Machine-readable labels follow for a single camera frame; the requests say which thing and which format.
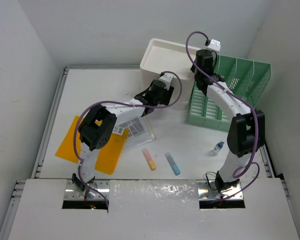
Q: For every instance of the orange plastic folder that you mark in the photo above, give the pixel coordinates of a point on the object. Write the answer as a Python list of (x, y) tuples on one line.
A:
[(109, 155)]

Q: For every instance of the blue highlighter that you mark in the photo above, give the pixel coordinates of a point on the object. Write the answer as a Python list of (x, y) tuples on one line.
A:
[(172, 164)]

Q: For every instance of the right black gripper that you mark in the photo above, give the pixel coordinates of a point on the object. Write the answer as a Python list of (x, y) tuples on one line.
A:
[(192, 68)]

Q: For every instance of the blue-capped small dropper bottle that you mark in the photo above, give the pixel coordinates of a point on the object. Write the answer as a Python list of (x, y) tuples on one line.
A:
[(218, 147)]

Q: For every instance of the clear sleeve with documents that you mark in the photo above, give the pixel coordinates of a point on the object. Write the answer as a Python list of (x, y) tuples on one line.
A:
[(139, 133)]

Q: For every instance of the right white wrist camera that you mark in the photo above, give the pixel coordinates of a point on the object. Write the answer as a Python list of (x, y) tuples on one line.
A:
[(213, 44)]

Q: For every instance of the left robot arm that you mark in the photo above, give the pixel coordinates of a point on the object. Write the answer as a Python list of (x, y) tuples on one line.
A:
[(97, 123)]

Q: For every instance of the white foam front panel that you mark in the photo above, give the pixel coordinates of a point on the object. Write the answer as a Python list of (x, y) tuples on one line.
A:
[(153, 210)]

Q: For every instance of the green plastic file organizer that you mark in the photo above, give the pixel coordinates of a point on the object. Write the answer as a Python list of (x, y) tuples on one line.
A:
[(245, 78)]

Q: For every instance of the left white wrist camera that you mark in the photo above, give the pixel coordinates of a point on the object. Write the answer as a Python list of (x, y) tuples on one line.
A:
[(166, 78)]

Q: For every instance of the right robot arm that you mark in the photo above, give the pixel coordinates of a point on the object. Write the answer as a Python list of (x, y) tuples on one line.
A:
[(246, 132)]

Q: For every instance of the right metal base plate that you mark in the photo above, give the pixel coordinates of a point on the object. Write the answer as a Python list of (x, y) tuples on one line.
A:
[(207, 191)]

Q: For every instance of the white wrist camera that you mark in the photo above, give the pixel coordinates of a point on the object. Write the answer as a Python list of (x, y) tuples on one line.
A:
[(166, 78), (213, 44)]

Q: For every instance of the white three-drawer storage box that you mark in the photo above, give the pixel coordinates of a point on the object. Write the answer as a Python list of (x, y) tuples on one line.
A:
[(162, 55)]

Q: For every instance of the metal base plate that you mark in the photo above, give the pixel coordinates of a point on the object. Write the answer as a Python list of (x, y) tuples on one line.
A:
[(72, 193), (207, 191)]

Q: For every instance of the orange pink highlighter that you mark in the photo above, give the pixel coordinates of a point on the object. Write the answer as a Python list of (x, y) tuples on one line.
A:
[(149, 159)]

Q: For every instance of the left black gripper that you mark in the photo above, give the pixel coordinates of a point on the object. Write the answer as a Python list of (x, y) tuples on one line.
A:
[(166, 94)]

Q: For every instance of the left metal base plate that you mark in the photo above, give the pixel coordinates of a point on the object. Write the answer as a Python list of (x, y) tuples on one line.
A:
[(72, 193)]

